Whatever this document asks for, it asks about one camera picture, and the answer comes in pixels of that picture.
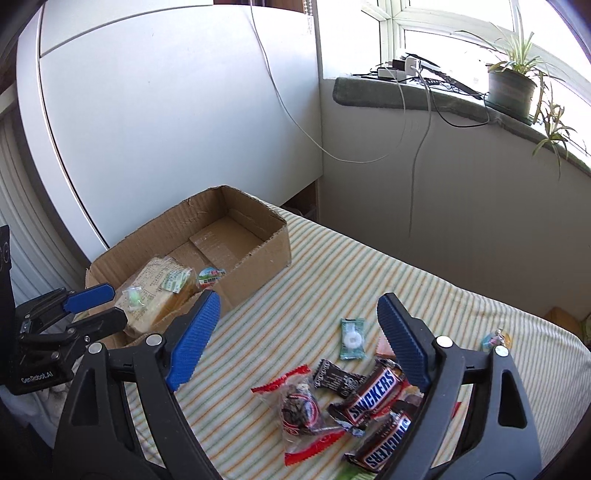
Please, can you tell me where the white window frame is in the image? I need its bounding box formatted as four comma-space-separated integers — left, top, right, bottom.
318, 0, 591, 158

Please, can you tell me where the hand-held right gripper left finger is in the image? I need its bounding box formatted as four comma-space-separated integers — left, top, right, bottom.
52, 290, 222, 480

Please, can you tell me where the black cable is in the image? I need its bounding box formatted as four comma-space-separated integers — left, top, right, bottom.
416, 74, 492, 127

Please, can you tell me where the grey stone window sill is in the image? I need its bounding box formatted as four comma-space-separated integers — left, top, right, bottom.
333, 76, 591, 174

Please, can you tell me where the white ribbed panel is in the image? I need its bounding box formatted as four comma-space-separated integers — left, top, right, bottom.
0, 115, 88, 296

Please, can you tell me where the red wrapped candy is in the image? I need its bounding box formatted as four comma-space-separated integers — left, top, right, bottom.
198, 266, 227, 289

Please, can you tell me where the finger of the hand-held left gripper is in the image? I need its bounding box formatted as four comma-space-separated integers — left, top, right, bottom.
21, 308, 127, 344
16, 284, 116, 324

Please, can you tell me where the white cabinet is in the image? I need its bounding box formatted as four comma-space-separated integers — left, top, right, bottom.
16, 0, 324, 268

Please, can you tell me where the striped table cloth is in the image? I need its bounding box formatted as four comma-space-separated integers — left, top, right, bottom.
124, 205, 591, 480

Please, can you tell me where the brown chocolate bar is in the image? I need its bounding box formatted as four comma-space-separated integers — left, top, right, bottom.
344, 401, 426, 472
327, 360, 409, 428

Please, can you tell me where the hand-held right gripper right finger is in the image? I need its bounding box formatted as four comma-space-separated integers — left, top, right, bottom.
376, 292, 543, 480

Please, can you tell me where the grey cable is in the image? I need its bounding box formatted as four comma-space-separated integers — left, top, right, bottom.
407, 78, 435, 238

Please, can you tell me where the wrapped bread package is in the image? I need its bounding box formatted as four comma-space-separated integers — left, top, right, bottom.
115, 257, 199, 335

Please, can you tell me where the small black snack packet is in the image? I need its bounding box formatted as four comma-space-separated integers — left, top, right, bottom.
313, 359, 368, 398

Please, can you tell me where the small brown cardboard box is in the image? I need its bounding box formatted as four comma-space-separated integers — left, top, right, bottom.
545, 307, 583, 333

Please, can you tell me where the yellow green candy packet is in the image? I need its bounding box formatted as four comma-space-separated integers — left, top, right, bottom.
335, 463, 370, 480

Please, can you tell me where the potted spider plant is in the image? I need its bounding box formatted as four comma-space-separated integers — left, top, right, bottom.
455, 4, 589, 181

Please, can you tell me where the colourful wrapped candy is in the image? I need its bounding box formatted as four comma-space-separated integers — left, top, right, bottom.
480, 329, 513, 354

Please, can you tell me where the red clear snack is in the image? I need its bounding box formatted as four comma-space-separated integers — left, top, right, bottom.
250, 364, 347, 467

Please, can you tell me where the green mint candy packet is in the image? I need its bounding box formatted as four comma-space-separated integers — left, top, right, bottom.
339, 318, 367, 361

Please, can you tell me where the white cable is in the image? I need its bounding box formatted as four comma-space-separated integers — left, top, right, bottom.
248, 0, 407, 163

